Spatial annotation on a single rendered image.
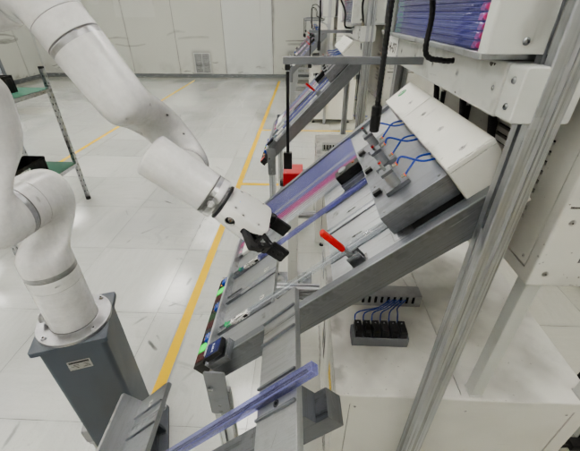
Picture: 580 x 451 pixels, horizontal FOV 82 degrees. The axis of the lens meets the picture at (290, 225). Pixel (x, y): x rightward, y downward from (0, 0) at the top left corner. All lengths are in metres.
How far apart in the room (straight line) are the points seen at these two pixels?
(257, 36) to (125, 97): 8.79
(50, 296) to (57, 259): 0.10
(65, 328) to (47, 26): 0.73
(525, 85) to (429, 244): 0.28
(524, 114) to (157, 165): 0.56
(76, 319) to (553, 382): 1.26
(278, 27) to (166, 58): 2.96
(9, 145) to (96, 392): 0.75
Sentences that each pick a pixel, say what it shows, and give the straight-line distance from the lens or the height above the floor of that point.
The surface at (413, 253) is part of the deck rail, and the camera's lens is 0.64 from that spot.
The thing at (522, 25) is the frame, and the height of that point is 1.42.
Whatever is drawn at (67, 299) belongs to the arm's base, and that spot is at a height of 0.82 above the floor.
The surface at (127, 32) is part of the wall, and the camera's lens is 10.28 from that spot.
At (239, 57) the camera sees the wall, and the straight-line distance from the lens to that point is 9.49.
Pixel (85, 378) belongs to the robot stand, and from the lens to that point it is 1.21.
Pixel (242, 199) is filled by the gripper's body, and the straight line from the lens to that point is 0.68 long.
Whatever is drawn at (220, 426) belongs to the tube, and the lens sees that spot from 0.53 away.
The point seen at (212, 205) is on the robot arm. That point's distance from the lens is 0.64.
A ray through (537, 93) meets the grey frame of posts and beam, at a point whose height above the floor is 1.35.
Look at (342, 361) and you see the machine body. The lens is 1.01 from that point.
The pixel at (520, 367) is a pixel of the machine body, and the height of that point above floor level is 0.62.
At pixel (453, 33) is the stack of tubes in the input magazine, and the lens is 0.66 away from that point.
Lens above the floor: 1.43
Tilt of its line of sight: 32 degrees down
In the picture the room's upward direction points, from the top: straight up
